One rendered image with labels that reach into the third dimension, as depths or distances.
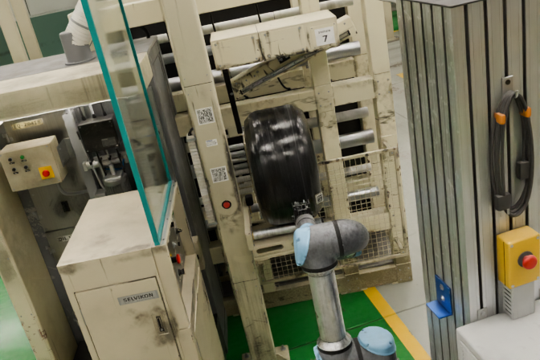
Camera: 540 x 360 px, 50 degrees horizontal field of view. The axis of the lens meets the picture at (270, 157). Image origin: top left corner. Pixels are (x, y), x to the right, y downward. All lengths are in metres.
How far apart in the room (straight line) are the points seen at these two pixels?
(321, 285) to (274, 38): 1.33
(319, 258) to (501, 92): 0.76
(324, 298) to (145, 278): 0.69
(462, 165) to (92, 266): 1.37
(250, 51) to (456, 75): 1.62
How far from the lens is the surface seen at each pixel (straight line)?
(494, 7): 1.32
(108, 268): 2.19
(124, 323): 2.32
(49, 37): 11.57
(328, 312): 1.90
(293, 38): 2.79
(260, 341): 3.20
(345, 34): 2.96
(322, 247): 1.79
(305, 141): 2.53
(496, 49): 1.34
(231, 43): 2.77
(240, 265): 2.92
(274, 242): 2.75
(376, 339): 2.00
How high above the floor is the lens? 2.26
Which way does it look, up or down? 22 degrees down
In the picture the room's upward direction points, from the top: 11 degrees counter-clockwise
